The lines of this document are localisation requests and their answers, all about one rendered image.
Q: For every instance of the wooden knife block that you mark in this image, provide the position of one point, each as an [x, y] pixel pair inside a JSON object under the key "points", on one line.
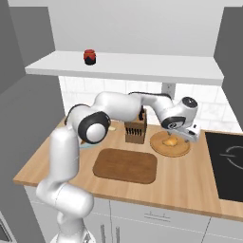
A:
{"points": [[136, 131]]}

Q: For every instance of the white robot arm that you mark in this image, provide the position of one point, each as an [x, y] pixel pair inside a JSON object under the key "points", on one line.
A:
{"points": [[65, 158]]}

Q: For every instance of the round wooden board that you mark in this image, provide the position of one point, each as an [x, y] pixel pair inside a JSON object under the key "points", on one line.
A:
{"points": [[172, 150]]}

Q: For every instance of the white cabinet shelf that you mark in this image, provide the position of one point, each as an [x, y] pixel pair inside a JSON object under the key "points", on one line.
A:
{"points": [[142, 68]]}

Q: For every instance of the pale blue plate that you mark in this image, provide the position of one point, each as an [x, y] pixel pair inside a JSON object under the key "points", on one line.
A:
{"points": [[84, 146]]}

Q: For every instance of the red jam jar black lid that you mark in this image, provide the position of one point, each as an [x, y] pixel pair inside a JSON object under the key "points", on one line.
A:
{"points": [[89, 57]]}

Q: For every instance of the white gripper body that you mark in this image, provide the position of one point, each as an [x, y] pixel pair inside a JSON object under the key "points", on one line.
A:
{"points": [[186, 135]]}

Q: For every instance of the golden croissant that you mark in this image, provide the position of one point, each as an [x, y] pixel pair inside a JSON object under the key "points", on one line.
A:
{"points": [[171, 141]]}

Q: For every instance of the small tan pastry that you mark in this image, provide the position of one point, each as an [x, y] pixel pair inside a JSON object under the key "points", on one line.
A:
{"points": [[111, 128]]}

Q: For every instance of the black hob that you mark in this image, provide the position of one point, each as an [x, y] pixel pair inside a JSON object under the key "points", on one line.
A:
{"points": [[226, 167]]}

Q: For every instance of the grey shelf bracket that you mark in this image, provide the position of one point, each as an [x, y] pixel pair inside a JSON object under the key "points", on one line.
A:
{"points": [[169, 90]]}

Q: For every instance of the rectangular brown cutting board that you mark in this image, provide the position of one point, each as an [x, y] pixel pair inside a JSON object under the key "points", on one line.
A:
{"points": [[126, 166]]}

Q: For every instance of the white cupboard door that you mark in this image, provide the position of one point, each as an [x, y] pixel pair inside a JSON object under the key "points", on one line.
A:
{"points": [[99, 218], [152, 235]]}

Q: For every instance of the white drawer front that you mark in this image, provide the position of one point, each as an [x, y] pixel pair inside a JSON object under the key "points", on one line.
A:
{"points": [[158, 215]]}

